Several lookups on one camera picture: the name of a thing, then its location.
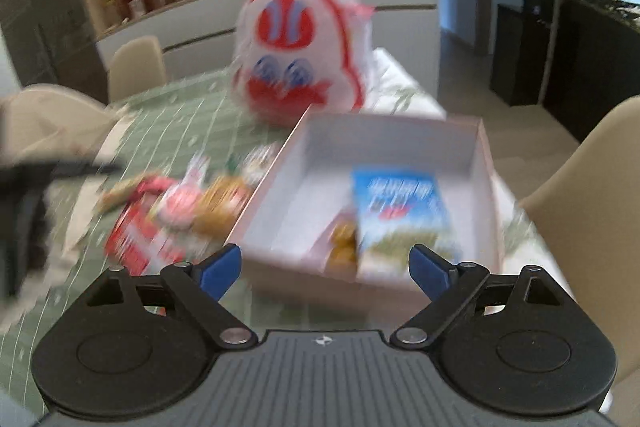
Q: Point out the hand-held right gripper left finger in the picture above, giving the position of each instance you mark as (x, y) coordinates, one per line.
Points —
(220, 271)

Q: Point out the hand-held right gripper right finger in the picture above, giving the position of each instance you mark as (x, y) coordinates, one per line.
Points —
(429, 271)

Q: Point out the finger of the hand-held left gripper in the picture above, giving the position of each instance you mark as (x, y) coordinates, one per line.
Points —
(80, 169)

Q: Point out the blue snack packet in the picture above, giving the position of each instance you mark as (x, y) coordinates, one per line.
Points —
(400, 217)

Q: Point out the pink cardboard box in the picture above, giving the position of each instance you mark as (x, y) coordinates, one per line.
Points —
(400, 147)

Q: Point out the tan snack packet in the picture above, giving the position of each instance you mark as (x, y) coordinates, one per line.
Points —
(117, 194)

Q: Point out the beige chair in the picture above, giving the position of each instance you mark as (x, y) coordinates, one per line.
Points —
(50, 122)
(137, 67)
(595, 187)

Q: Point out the orange cookie packet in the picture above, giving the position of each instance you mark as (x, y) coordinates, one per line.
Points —
(220, 207)

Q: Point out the pink white snack packet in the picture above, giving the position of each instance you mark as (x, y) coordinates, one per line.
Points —
(182, 199)

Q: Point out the red snack packet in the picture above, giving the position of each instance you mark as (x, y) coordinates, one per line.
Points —
(137, 237)

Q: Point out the golden snack packet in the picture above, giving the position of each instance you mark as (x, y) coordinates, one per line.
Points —
(342, 247)

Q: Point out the white green snack packet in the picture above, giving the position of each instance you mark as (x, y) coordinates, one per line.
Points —
(255, 164)

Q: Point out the green grid tablecloth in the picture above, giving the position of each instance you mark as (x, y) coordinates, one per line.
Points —
(200, 122)

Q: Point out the white red cartoon plush bag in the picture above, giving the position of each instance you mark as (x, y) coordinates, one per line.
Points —
(300, 52)

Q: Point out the black cabinet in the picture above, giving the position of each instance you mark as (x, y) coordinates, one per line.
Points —
(525, 42)

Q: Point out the black counter unit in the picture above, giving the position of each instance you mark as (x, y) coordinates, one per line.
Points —
(595, 57)

